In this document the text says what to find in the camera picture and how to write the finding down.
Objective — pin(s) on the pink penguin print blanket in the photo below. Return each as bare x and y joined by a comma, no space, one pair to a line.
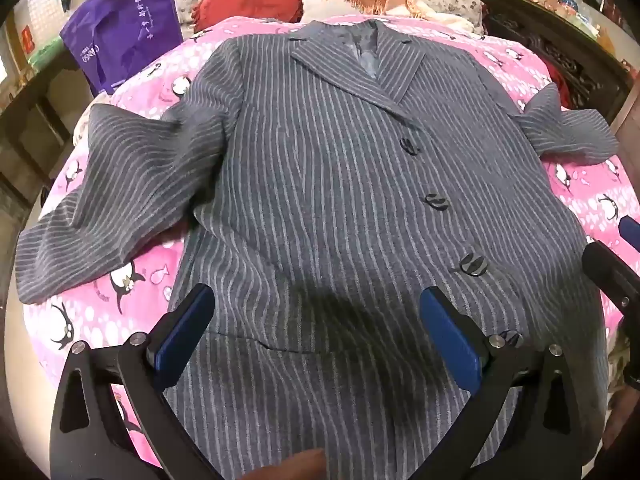
165,75

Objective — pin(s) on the purple tote bag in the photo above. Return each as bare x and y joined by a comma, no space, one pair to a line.
120,35

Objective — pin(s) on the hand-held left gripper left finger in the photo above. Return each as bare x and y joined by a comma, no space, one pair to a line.
184,326

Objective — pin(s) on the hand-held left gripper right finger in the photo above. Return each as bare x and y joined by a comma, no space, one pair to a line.
449,341

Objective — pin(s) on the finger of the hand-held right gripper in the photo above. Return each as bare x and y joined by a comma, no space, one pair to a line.
630,232
612,275

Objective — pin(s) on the dark wooden desk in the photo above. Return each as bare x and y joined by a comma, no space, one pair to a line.
35,105

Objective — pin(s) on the dark carved wooden headboard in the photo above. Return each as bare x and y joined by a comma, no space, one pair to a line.
555,45

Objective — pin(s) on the person's right forearm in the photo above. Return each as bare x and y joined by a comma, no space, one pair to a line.
625,420

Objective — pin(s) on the red cloth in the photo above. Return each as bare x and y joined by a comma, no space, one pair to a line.
556,82

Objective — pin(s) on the grey pinstriped suit jacket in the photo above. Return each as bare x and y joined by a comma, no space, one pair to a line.
325,185

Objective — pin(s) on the person's left hand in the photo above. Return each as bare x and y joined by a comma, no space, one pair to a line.
287,467

